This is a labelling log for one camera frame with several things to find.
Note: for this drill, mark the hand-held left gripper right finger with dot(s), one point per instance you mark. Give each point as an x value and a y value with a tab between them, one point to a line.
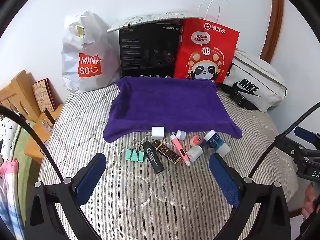
225	180

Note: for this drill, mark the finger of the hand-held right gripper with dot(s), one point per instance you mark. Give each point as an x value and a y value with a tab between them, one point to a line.
305	133
287	146

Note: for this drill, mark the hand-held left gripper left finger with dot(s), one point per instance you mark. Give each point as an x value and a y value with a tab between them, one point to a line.
91	177

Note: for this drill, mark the blue and white bottle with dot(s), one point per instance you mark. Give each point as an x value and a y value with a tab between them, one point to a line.
216	142

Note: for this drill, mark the small white bottle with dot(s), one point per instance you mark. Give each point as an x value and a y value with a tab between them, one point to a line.
194	153
181	135

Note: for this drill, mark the orange lid lip balm jar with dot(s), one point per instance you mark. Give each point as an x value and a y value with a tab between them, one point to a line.
197	141

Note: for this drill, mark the green binder clip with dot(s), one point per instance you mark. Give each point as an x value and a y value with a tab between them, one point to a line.
135	155

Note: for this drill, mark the pink pen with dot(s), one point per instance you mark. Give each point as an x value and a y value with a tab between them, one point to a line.
178	148

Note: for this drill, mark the black and gold lipstick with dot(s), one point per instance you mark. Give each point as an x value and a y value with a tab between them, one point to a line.
166	152

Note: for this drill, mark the black tube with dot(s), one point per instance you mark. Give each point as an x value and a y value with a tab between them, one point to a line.
153	157

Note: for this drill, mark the white charger plug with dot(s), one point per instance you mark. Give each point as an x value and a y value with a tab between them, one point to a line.
158	133

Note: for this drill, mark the person's right hand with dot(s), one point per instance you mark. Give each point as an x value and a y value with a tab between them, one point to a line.
311	200

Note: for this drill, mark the wooden bed edge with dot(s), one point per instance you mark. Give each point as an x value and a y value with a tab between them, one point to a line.
296	208

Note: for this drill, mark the striped bedsheet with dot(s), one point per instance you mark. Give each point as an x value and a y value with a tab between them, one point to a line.
140	192

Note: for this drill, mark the green cloth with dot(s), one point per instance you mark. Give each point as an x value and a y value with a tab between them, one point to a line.
27	162

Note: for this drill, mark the wooden bedside table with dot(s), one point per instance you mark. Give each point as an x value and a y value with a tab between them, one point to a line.
35	140

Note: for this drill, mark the small clear bottle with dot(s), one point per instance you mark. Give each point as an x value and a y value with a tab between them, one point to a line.
46	125

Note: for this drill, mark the black stick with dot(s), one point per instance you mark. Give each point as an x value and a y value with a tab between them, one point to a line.
49	117

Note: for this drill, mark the white waist bag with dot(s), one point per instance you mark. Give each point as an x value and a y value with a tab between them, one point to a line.
260	72

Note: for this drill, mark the pink cloth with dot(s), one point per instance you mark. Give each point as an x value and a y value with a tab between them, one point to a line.
8	172

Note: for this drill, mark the white floral cloth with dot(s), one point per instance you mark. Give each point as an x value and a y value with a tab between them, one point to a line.
8	137

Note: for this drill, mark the doodle cover notebook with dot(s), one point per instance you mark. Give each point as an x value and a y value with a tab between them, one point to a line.
42	96

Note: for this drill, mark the purple towel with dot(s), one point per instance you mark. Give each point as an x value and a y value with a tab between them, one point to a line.
162	105

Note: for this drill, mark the black headphone box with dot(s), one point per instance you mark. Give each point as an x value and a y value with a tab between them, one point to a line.
140	55

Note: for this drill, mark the red paper bag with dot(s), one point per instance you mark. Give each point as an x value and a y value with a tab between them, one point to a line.
190	45

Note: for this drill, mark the white plastic shopping bag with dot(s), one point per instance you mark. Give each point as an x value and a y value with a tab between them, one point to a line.
90	30

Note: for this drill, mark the printed paper sheet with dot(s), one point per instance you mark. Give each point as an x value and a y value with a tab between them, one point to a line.
140	20

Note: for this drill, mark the curved wooden frame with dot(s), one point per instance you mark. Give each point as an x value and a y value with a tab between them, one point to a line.
275	17

